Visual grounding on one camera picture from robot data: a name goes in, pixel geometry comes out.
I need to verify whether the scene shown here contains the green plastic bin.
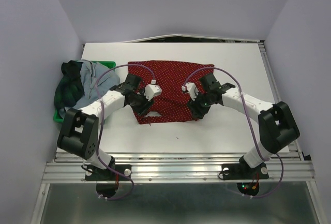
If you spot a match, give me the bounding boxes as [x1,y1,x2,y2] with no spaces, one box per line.
[53,60,116,124]

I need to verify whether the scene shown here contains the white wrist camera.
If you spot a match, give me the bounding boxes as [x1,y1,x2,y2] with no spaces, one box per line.
[182,82,200,101]
[144,84,162,101]

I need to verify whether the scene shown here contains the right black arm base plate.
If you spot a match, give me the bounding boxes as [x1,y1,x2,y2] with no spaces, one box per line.
[218,163,269,181]

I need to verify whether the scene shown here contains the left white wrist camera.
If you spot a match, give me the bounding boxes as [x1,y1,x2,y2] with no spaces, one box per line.
[144,84,162,101]

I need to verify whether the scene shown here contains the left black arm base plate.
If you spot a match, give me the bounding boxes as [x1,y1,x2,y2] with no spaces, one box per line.
[81,164,132,182]

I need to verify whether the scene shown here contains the red polka dot skirt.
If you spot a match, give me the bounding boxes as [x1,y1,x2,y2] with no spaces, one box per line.
[128,61,214,125]

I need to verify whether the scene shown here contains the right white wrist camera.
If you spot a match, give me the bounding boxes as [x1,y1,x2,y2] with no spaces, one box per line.
[182,82,200,101]

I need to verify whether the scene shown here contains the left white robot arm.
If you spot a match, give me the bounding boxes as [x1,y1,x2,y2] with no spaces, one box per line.
[57,73,162,181]

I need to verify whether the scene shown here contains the aluminium rail frame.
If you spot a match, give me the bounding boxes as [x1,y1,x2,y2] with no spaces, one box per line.
[29,40,324,224]

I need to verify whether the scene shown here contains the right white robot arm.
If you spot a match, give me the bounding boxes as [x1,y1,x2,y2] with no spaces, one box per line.
[182,73,300,180]

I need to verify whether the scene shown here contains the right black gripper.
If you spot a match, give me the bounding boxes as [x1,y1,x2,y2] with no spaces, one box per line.
[186,89,213,120]

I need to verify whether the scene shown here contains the dark green plaid skirt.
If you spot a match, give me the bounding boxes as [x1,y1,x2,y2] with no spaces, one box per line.
[54,61,84,112]

